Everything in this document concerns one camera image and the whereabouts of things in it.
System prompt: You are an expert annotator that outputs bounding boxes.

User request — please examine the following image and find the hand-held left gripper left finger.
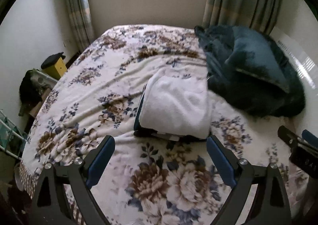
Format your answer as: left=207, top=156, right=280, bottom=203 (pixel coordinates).
left=29, top=135, right=116, bottom=225

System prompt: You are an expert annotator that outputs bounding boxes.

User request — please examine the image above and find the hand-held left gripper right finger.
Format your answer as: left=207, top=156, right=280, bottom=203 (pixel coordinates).
left=206, top=134, right=292, bottom=225

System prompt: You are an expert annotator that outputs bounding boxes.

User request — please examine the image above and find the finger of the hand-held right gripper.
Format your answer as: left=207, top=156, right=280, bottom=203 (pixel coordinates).
left=277, top=126, right=318, bottom=152
left=302, top=130, right=318, bottom=145

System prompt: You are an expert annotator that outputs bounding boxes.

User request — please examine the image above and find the white knit sweater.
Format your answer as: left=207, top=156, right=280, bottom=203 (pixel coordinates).
left=140, top=68, right=213, bottom=139

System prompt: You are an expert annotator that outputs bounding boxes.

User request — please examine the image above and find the black grey striped folded sweater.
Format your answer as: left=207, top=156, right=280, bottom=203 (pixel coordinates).
left=133, top=83, right=211, bottom=144

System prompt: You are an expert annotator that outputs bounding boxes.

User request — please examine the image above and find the dark teal plush blanket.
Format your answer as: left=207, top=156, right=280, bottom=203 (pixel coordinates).
left=194, top=24, right=306, bottom=117

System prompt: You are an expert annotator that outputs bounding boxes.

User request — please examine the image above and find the bed with floral bedsheet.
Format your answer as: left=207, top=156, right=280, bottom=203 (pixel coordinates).
left=18, top=24, right=308, bottom=225

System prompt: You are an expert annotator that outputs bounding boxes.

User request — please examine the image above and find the white bed headboard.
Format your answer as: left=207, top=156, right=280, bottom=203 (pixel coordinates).
left=270, top=28, right=318, bottom=136

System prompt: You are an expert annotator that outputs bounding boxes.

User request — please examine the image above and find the dark teal pillow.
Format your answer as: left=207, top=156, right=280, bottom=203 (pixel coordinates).
left=225, top=30, right=291, bottom=94

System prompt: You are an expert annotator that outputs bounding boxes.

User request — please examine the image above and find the cardboard box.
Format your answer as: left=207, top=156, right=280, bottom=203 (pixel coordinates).
left=29, top=90, right=51, bottom=117

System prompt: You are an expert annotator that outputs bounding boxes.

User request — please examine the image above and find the green and white rack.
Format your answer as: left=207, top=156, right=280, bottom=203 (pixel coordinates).
left=0, top=109, right=28, bottom=158

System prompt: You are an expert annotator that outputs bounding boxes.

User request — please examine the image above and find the dark bag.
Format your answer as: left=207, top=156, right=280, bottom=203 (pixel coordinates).
left=18, top=69, right=50, bottom=116

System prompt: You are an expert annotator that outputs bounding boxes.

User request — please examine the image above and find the yellow stool with black cushion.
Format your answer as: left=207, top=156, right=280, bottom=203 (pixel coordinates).
left=40, top=52, right=67, bottom=80

